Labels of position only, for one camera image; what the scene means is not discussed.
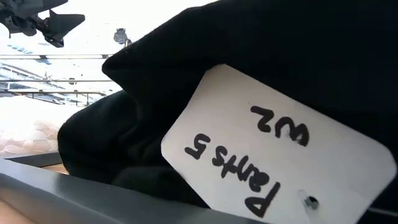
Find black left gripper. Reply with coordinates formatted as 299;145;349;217
0;0;86;48

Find black pants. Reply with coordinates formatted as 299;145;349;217
57;0;398;224

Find white handwritten paper tag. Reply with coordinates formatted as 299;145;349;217
160;63;398;224

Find black ceiling cable reel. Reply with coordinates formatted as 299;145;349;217
113;27;133;47

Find metal wire basket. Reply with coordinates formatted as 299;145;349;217
6;89;108;107

